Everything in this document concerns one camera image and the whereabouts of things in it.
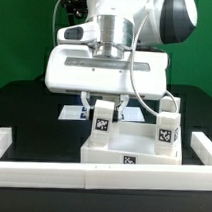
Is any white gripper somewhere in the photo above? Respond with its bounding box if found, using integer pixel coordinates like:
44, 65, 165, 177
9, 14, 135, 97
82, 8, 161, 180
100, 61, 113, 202
45, 22, 168, 122

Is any white square tabletop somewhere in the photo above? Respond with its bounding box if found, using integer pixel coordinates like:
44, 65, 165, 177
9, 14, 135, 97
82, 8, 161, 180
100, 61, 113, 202
80, 122, 182, 165

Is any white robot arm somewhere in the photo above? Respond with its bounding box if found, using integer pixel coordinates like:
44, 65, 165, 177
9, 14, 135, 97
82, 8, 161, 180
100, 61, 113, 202
45, 0, 197, 109

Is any white marker tag sheet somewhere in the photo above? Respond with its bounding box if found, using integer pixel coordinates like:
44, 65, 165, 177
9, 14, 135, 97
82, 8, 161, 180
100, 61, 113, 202
58, 105, 145, 123

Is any white U-shaped obstacle fence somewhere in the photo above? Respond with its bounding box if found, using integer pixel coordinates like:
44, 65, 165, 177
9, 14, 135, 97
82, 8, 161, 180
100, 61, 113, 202
0, 127, 212, 191

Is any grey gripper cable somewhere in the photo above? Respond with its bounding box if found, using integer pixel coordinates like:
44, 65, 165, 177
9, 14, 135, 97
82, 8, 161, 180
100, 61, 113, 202
127, 1, 185, 119

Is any white cable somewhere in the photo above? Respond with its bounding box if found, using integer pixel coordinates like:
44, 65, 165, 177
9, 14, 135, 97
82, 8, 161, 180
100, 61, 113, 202
51, 0, 78, 49

